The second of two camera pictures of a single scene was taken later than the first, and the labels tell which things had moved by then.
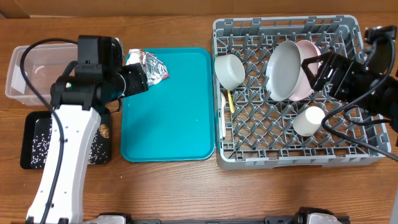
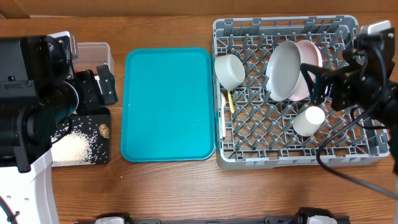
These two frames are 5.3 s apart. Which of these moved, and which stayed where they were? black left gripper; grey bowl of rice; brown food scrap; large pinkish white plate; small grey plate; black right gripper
Moved: black right gripper; black left gripper
Stayed: small grey plate; large pinkish white plate; grey bowl of rice; brown food scrap
